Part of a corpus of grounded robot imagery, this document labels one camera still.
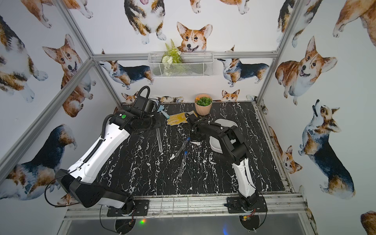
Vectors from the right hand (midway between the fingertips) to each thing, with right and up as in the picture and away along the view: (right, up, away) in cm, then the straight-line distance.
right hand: (194, 140), depth 99 cm
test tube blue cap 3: (-7, -13, -10) cm, 17 cm away
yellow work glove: (-14, +14, +11) cm, 22 cm away
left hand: (-15, +14, -24) cm, 32 cm away
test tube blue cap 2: (-5, 0, +1) cm, 5 cm away
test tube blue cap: (-17, +4, -27) cm, 32 cm away
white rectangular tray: (+13, -1, -8) cm, 15 cm away
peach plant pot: (+6, +25, +8) cm, 27 cm away
